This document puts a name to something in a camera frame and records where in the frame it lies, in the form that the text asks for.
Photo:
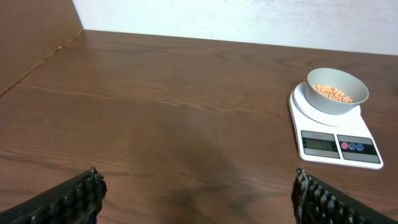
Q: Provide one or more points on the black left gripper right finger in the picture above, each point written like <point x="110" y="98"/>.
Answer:
<point x="316" y="202"/>

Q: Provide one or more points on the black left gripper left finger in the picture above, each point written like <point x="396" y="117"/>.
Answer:
<point x="77" y="200"/>

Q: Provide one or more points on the pale grey bowl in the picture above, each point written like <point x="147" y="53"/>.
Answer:
<point x="338" y="79"/>

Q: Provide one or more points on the white digital kitchen scale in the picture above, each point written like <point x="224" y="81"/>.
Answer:
<point x="333" y="139"/>

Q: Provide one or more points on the brown cardboard box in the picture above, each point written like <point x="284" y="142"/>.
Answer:
<point x="30" y="31"/>

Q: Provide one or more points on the soybeans in bowl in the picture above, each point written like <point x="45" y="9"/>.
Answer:
<point x="332" y="93"/>

